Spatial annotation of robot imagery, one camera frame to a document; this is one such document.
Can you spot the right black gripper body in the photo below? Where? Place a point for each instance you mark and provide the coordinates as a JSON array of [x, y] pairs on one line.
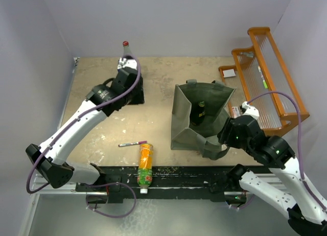
[[229, 136]]

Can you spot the glass cola bottle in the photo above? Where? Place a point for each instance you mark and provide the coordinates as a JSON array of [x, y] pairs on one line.
[[126, 50]]

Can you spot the green canvas bag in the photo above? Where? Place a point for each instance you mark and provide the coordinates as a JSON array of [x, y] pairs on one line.
[[203, 137]]

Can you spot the green orange juice bottle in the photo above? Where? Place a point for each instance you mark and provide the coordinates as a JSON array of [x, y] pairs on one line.
[[144, 172]]

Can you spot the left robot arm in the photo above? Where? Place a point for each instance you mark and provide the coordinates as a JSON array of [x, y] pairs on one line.
[[49, 158]]

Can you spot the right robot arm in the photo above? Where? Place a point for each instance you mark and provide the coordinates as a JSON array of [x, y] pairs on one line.
[[302, 205]]

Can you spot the small red white packet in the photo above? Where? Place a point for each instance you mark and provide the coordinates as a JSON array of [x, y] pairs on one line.
[[235, 112]]

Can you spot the green beer bottle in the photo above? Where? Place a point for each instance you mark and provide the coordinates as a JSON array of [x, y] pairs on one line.
[[197, 115]]

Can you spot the green marker on shelf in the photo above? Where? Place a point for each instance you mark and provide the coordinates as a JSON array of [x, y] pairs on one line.
[[262, 77]]

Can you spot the purple marker pen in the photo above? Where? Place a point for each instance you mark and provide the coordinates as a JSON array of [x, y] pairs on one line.
[[132, 143]]

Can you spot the orange wooden shelf rack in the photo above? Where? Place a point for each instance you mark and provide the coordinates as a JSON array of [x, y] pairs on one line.
[[280, 105]]

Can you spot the white red small box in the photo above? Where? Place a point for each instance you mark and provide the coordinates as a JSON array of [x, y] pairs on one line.
[[229, 73]]

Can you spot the grey metal clip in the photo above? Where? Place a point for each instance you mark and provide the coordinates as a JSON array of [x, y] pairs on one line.
[[247, 54]]

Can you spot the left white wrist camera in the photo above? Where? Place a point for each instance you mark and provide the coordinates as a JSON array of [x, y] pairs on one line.
[[127, 63]]

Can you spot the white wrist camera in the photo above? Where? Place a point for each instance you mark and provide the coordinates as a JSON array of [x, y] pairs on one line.
[[250, 110], [127, 63]]

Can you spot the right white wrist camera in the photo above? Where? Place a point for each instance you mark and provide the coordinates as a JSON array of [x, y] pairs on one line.
[[250, 110]]

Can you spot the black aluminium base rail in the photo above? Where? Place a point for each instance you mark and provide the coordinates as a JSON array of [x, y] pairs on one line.
[[169, 183]]

